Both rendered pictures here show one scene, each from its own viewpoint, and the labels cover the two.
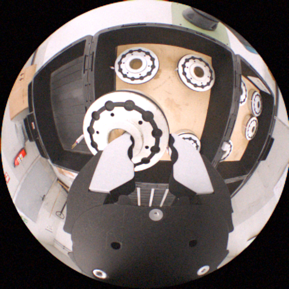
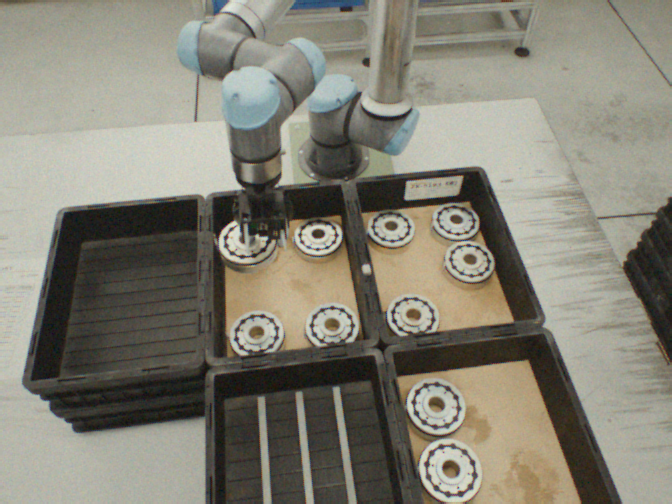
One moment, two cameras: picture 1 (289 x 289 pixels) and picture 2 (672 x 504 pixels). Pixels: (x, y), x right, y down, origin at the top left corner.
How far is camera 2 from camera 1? 0.98 m
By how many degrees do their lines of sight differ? 69
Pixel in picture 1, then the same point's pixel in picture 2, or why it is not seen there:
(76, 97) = (154, 288)
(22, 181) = not seen: outside the picture
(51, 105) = (72, 299)
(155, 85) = (274, 268)
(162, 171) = not seen: hidden behind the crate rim
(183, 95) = (310, 271)
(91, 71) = (209, 232)
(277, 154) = not seen: outside the picture
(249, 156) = (519, 303)
